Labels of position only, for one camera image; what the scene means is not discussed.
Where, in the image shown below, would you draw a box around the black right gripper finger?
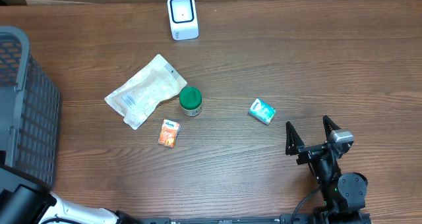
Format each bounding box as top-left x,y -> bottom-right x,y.
322,115 -> 340,139
286,121 -> 305,155

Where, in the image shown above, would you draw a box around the teal tissue pack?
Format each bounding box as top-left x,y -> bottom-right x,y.
248,98 -> 276,125

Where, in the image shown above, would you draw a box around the green lid jar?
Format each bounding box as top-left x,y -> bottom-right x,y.
179,87 -> 202,117

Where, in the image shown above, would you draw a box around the orange tissue pack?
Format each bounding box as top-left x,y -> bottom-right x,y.
158,119 -> 181,148

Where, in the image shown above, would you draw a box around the beige pouch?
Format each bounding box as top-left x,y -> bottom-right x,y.
105,54 -> 187,130

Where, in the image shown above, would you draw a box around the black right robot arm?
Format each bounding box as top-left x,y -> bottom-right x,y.
280,115 -> 372,224

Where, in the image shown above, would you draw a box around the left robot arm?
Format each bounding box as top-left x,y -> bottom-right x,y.
1,165 -> 140,224

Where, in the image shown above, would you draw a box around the white barcode scanner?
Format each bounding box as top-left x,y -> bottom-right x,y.
167,0 -> 199,41

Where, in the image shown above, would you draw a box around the grey plastic mesh basket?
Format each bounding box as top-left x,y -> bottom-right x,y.
1,26 -> 62,186

